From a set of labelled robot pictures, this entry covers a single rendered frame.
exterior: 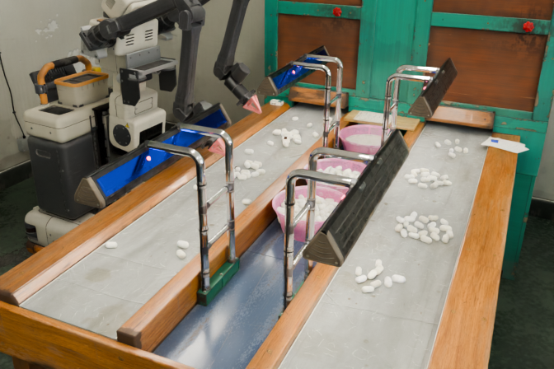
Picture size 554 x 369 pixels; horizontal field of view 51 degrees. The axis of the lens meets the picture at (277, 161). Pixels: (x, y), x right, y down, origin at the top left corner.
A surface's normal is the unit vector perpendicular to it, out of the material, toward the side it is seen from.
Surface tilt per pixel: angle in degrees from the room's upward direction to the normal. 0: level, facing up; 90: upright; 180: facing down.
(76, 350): 90
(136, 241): 0
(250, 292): 0
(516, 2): 90
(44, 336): 90
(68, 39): 93
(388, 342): 0
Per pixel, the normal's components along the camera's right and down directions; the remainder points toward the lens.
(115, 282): 0.01, -0.92
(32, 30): 0.88, 0.20
